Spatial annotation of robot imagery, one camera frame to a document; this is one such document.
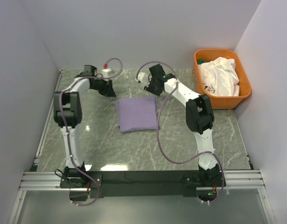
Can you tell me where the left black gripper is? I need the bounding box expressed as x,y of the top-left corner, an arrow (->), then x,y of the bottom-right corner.
91,77 -> 116,97

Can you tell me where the purple t shirt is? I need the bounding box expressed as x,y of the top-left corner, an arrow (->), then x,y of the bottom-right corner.
116,96 -> 159,133

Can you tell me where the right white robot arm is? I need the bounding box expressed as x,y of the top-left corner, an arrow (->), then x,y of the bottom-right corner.
144,64 -> 225,187

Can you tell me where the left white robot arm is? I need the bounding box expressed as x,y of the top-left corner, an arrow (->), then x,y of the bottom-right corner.
53,63 -> 116,188

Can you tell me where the green object in basket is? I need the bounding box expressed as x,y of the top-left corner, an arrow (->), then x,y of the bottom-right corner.
197,59 -> 204,64

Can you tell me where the orange plastic basket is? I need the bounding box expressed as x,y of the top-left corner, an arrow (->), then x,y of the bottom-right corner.
192,49 -> 252,110

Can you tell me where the white t shirt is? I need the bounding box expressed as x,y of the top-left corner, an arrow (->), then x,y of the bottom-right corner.
198,57 -> 239,97

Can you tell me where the black mounting base bar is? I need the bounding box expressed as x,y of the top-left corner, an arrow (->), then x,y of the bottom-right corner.
59,170 -> 225,203

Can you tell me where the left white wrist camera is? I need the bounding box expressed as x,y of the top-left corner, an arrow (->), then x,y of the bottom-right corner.
101,63 -> 114,78

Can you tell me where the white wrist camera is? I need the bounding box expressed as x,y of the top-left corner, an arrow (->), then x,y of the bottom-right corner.
135,72 -> 150,90
101,63 -> 114,78

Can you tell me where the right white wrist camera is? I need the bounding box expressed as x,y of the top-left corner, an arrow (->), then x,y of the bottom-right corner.
135,72 -> 150,90

